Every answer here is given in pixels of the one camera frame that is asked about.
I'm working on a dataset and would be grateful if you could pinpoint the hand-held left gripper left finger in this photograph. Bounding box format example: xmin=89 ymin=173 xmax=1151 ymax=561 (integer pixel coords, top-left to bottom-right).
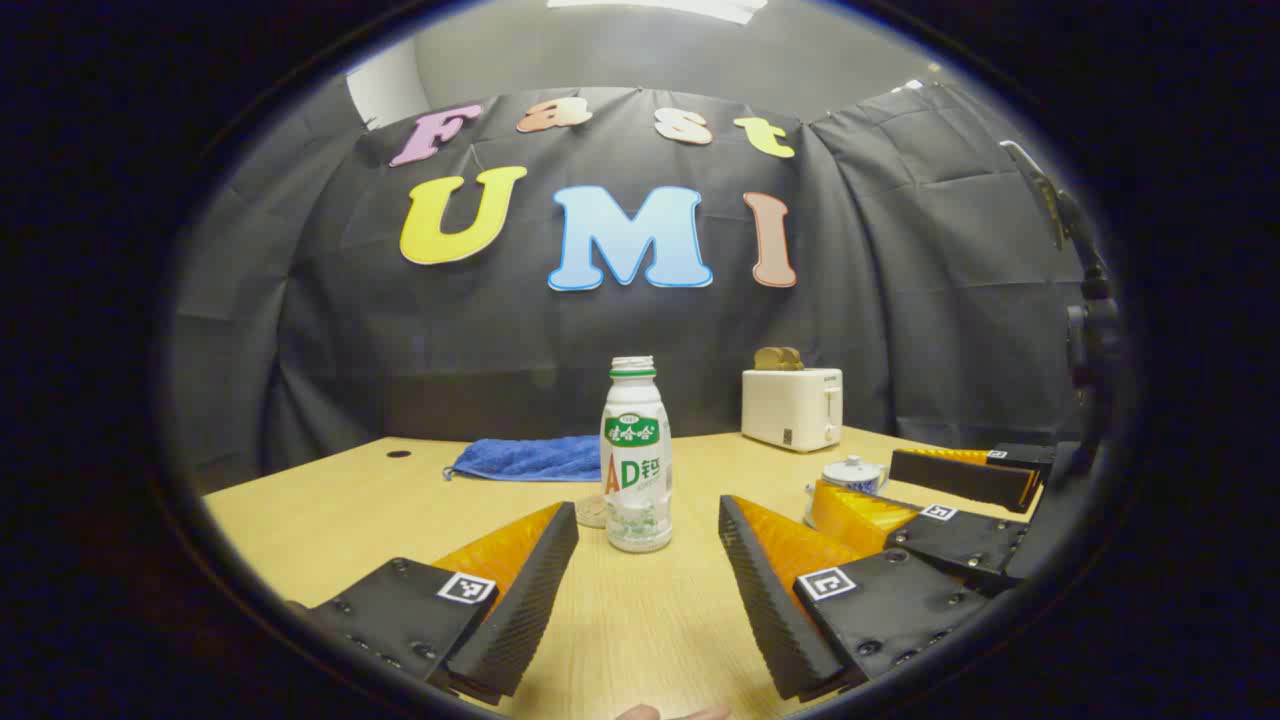
xmin=285 ymin=500 xmax=581 ymax=706

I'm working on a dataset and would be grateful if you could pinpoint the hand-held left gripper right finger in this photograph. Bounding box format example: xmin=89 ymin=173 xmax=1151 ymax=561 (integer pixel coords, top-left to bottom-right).
xmin=718 ymin=494 xmax=991 ymax=703

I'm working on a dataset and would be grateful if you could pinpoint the white blue-patterned teacup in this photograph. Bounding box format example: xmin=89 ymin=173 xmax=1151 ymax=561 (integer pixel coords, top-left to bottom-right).
xmin=803 ymin=470 xmax=891 ymax=529

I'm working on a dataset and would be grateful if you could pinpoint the white water bottle green label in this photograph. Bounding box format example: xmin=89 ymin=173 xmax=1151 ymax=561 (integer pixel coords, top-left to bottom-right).
xmin=600 ymin=355 xmax=674 ymax=554

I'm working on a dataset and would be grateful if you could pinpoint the blue towel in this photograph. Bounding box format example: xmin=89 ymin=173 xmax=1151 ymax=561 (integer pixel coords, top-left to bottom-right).
xmin=443 ymin=435 xmax=604 ymax=483

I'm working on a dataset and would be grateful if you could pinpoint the white toaster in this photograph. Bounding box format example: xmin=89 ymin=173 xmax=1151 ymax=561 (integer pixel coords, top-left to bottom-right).
xmin=741 ymin=367 xmax=844 ymax=454

